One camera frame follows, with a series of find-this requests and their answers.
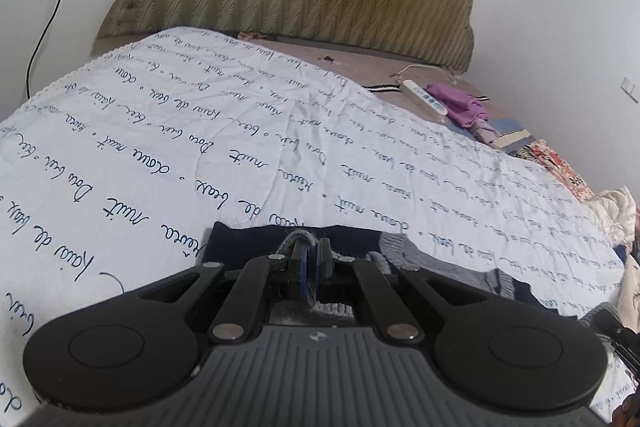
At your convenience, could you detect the white puffer jacket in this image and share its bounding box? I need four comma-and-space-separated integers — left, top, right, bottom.
582, 186, 640, 248

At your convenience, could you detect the white script-printed blanket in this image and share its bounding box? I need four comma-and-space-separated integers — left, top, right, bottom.
0, 26, 640, 425

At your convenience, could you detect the blue cream striped cloth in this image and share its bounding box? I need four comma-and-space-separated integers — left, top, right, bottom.
475, 116, 543, 155

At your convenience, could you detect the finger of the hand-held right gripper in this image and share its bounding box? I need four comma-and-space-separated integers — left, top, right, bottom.
580, 303, 640, 360

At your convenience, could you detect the white remote control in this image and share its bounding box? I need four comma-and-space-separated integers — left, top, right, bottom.
401, 79, 449, 125

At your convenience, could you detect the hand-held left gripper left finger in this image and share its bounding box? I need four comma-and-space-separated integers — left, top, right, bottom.
127, 239, 309, 346

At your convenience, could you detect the white wall switch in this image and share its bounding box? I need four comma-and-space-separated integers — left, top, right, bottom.
620, 76, 640, 104

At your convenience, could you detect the grey sweater with navy sleeves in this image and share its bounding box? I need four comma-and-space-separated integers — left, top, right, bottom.
202, 221, 568, 329

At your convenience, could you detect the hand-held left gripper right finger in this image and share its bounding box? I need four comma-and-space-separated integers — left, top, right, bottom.
315, 238, 502, 346

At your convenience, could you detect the purple cloth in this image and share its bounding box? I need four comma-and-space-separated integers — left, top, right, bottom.
427, 82, 488, 130

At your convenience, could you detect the wire clothes hanger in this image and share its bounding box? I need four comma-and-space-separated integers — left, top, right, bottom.
390, 63, 458, 88

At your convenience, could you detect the red floral cloth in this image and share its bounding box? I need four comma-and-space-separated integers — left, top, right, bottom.
510, 138, 598, 202

